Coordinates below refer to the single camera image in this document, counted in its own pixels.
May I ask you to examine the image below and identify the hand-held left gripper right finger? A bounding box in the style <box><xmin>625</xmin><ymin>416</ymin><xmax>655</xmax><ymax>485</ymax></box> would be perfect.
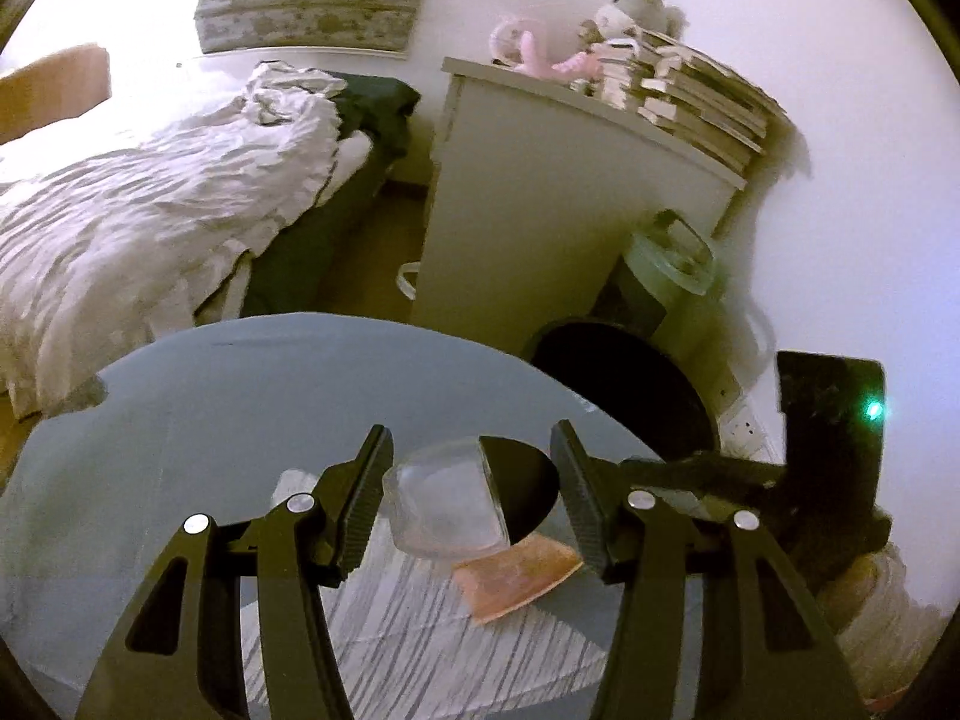
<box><xmin>550</xmin><ymin>420</ymin><xmax>875</xmax><ymax>720</ymax></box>

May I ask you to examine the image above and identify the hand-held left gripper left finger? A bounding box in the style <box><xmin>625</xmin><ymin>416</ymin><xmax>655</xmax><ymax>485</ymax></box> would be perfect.
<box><xmin>75</xmin><ymin>424</ymin><xmax>395</xmax><ymax>720</ymax></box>

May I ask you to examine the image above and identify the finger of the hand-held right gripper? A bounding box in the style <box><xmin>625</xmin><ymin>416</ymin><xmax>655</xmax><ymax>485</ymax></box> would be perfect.
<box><xmin>619</xmin><ymin>450</ymin><xmax>788</xmax><ymax>520</ymax></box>

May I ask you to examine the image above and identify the clear plastic container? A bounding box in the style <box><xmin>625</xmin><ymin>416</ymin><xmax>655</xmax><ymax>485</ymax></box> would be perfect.
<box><xmin>381</xmin><ymin>436</ymin><xmax>512</xmax><ymax>560</ymax></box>

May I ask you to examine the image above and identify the black trash bin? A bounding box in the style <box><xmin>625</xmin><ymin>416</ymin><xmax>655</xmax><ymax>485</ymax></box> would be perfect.
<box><xmin>521</xmin><ymin>319</ymin><xmax>722</xmax><ymax>470</ymax></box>

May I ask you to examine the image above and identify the grey striped mat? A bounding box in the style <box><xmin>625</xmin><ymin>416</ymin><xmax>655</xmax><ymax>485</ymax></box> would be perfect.
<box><xmin>240</xmin><ymin>532</ymin><xmax>706</xmax><ymax>720</ymax></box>

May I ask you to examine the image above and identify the pale green lidded container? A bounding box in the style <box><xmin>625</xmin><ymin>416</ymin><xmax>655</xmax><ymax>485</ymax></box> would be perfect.
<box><xmin>611</xmin><ymin>210</ymin><xmax>728</xmax><ymax>391</ymax></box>

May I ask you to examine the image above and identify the dark bed base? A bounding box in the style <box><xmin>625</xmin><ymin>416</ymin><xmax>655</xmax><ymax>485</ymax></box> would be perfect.
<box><xmin>240</xmin><ymin>131</ymin><xmax>391</xmax><ymax>316</ymax></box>

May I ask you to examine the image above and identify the white cabinet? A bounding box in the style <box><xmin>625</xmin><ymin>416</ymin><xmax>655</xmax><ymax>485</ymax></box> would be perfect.
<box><xmin>416</xmin><ymin>56</ymin><xmax>751</xmax><ymax>353</ymax></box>

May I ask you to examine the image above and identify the bed with white duvet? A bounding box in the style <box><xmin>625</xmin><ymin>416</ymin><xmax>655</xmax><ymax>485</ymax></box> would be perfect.
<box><xmin>0</xmin><ymin>64</ymin><xmax>376</xmax><ymax>421</ymax></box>

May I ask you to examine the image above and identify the stack of books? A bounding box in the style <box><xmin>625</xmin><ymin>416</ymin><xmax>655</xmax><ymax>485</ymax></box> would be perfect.
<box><xmin>577</xmin><ymin>26</ymin><xmax>788</xmax><ymax>173</ymax></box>

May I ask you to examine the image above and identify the dark green cloth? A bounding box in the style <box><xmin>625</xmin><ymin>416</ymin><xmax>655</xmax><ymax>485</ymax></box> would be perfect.
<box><xmin>330</xmin><ymin>71</ymin><xmax>422</xmax><ymax>158</ymax></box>

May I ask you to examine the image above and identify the pink plush toy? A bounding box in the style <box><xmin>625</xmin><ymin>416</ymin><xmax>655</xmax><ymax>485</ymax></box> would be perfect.
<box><xmin>489</xmin><ymin>19</ymin><xmax>601</xmax><ymax>83</ymax></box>

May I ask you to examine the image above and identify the grey plush toy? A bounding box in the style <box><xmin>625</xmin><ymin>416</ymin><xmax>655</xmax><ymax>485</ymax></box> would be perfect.
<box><xmin>577</xmin><ymin>0</ymin><xmax>687</xmax><ymax>46</ymax></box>

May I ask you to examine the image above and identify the brown wooden headboard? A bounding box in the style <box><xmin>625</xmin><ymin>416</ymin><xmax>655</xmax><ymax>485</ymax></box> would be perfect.
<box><xmin>0</xmin><ymin>43</ymin><xmax>112</xmax><ymax>145</ymax></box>

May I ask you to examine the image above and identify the white wall socket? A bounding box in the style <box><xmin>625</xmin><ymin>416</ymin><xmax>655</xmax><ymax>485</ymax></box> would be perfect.
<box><xmin>716</xmin><ymin>390</ymin><xmax>770</xmax><ymax>458</ymax></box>

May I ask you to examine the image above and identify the white cable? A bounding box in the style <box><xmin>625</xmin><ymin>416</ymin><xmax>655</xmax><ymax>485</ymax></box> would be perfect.
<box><xmin>739</xmin><ymin>300</ymin><xmax>777</xmax><ymax>368</ymax></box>

